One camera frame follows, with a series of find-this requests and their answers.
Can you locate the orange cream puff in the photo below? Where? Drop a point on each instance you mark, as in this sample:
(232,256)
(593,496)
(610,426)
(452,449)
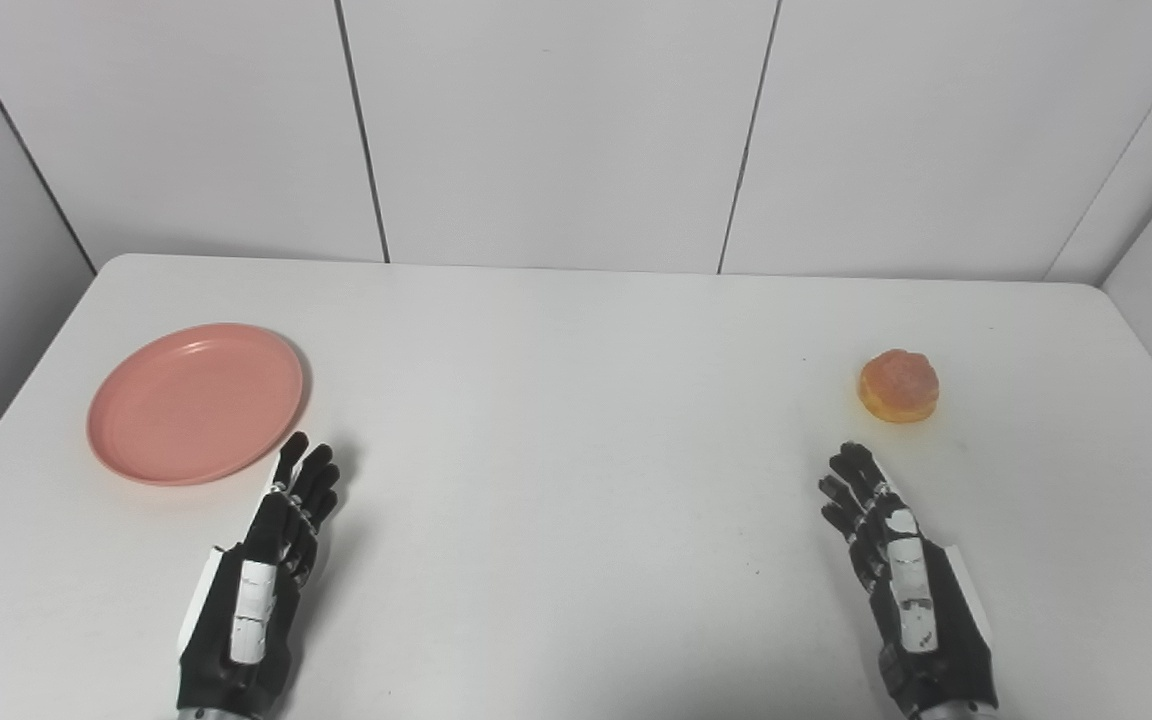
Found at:
(898,386)

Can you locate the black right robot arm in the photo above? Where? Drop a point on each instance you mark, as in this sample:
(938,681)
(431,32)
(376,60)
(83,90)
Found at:
(956,713)

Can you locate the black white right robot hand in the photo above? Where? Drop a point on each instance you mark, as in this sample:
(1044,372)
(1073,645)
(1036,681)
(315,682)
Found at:
(911,590)

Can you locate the pink round plate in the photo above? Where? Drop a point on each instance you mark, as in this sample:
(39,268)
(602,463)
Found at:
(196,404)

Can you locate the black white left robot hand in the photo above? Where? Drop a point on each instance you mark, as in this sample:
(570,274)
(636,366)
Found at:
(254,600)

